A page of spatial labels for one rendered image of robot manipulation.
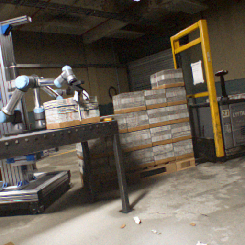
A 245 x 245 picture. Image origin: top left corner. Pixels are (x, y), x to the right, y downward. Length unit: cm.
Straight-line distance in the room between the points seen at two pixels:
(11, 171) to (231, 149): 275
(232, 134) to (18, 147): 281
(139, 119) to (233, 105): 134
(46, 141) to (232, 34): 838
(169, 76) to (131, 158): 113
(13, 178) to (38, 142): 134
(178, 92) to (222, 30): 652
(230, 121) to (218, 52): 621
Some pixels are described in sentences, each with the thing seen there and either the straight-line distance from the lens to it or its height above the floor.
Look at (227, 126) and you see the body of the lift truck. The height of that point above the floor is 45.
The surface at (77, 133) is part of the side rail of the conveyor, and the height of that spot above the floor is 75.
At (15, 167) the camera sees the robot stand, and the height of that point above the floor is 43.
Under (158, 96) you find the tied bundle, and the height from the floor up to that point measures 97.
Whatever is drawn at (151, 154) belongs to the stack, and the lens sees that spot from 327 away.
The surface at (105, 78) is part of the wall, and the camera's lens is 1181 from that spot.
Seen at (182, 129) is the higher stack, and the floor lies 51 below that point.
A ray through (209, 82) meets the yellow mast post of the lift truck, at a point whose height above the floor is 106.
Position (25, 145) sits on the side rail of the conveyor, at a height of 74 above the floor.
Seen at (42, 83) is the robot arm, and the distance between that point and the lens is 258.
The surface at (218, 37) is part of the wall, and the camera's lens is 985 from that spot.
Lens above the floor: 87
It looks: 3 degrees down
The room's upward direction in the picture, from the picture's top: 9 degrees counter-clockwise
